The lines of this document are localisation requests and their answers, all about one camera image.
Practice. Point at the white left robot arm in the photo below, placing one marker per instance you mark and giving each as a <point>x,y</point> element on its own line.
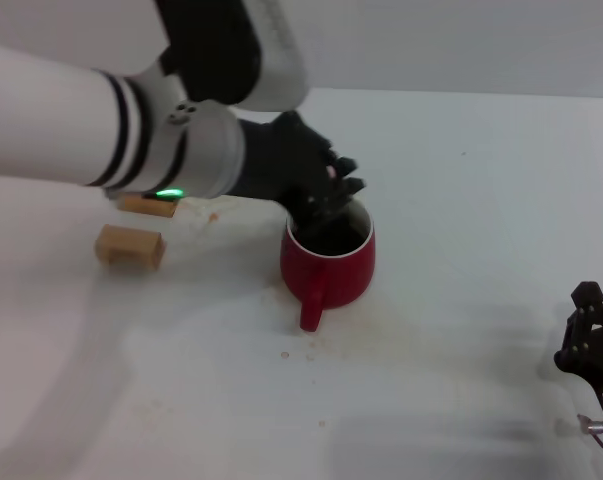
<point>56,120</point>

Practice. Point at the plain wooden block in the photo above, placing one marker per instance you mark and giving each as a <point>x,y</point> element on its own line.
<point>131,245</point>

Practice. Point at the stained wooden block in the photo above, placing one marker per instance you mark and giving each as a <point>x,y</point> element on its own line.
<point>146,206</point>

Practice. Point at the dark coffee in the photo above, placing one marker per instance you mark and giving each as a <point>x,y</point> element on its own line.
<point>343,240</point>

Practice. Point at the red ceramic cup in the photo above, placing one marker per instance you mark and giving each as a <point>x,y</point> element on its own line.
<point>341,280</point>

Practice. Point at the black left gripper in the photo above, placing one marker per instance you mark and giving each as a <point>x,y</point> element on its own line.
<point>281,160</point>

